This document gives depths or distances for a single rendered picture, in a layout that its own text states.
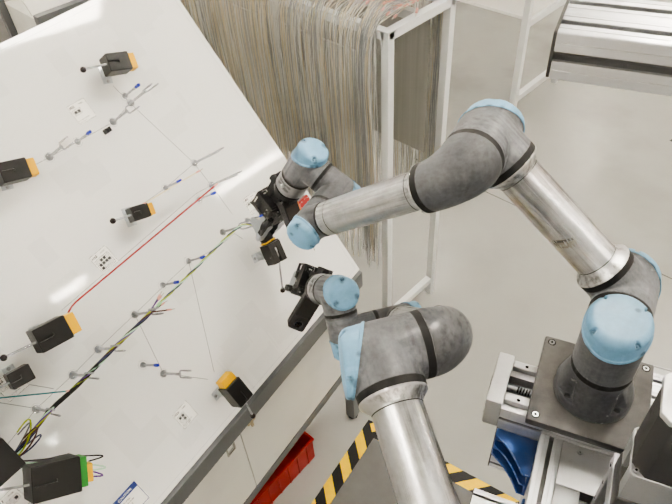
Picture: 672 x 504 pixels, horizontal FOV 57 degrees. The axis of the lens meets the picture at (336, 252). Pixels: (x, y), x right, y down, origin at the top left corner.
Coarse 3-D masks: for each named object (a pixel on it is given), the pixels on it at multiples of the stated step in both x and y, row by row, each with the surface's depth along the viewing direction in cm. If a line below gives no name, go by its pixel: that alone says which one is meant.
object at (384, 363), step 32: (384, 320) 102; (416, 320) 101; (352, 352) 97; (384, 352) 97; (416, 352) 98; (352, 384) 97; (384, 384) 95; (416, 384) 96; (384, 416) 95; (416, 416) 94; (384, 448) 94; (416, 448) 91; (416, 480) 89; (448, 480) 90
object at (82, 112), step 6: (78, 102) 146; (84, 102) 146; (72, 108) 144; (78, 108) 145; (84, 108) 146; (90, 108) 147; (72, 114) 144; (78, 114) 145; (84, 114) 146; (90, 114) 147; (78, 120) 145; (84, 120) 146
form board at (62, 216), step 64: (128, 0) 157; (0, 64) 136; (64, 64) 145; (192, 64) 167; (0, 128) 134; (64, 128) 143; (128, 128) 153; (192, 128) 164; (256, 128) 178; (0, 192) 132; (64, 192) 141; (128, 192) 150; (192, 192) 162; (256, 192) 175; (0, 256) 130; (64, 256) 139; (128, 256) 148; (192, 256) 159; (320, 256) 187; (0, 320) 129; (128, 320) 146; (192, 320) 157; (256, 320) 169; (64, 384) 135; (128, 384) 144; (192, 384) 155; (256, 384) 166; (64, 448) 134; (128, 448) 142; (192, 448) 152
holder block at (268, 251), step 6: (276, 240) 166; (264, 246) 165; (270, 246) 164; (276, 246) 166; (264, 252) 166; (270, 252) 164; (276, 252) 165; (282, 252) 167; (264, 258) 167; (276, 258) 165; (282, 258) 166; (270, 264) 167
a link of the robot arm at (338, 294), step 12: (324, 276) 143; (336, 276) 138; (312, 288) 144; (324, 288) 138; (336, 288) 135; (348, 288) 136; (324, 300) 138; (336, 300) 135; (348, 300) 136; (324, 312) 140; (336, 312) 138; (348, 312) 138
